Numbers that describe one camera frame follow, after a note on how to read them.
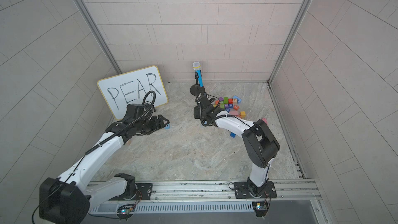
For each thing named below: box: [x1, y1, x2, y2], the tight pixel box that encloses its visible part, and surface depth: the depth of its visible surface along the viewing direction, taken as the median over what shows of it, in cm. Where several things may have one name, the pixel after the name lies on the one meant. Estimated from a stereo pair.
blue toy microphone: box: [192, 61, 204, 88], surface depth 98 cm
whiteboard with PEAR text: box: [96, 65, 169, 121], surface depth 92 cm
